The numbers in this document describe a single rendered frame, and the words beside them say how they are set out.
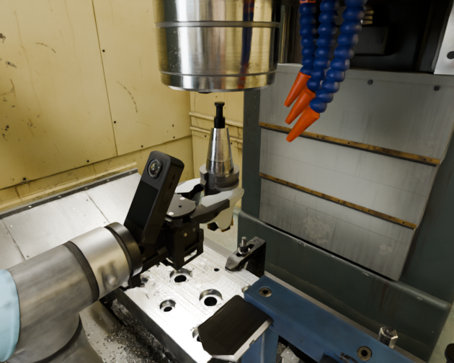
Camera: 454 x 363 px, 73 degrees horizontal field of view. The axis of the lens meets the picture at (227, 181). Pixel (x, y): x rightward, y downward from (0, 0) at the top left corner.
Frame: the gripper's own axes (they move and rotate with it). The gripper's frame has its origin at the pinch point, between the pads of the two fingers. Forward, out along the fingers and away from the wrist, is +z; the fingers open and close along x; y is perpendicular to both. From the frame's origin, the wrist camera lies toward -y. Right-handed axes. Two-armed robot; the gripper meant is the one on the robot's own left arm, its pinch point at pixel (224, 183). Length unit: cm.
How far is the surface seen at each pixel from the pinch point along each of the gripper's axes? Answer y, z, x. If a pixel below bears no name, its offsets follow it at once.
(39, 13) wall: -29, 16, -100
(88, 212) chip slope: 46, 12, -88
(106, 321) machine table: 36.4, -14.9, -22.6
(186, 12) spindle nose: -24.1, -8.7, 2.5
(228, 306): 4.8, -15.5, 14.2
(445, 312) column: 41, 43, 35
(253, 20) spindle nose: -23.4, -3.7, 7.6
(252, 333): 4.8, -16.4, 18.2
